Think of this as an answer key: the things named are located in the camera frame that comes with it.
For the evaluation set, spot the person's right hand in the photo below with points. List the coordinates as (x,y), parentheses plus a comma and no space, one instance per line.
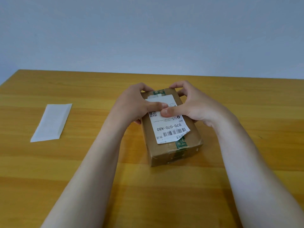
(199,106)

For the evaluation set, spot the person's left hand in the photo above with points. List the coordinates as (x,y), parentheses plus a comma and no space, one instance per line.
(129,104)

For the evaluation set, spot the person's right thumb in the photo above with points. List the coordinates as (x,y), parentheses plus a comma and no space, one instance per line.
(169,112)

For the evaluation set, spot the person's left thumb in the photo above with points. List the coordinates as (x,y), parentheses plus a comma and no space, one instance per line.
(158,107)

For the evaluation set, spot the person's right middle finger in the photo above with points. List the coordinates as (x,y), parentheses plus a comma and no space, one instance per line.
(178,84)

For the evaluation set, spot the white shipping label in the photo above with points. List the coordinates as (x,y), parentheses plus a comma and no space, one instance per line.
(169,129)

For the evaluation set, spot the brown cardboard parcel box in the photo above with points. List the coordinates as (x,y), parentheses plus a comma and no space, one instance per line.
(187,137)

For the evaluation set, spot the person's left forearm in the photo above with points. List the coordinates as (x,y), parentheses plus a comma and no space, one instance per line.
(92,178)

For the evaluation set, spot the person's right forearm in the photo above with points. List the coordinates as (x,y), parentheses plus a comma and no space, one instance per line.
(251,178)

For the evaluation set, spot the white paper strip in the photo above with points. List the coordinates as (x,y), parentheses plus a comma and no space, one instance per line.
(51,123)

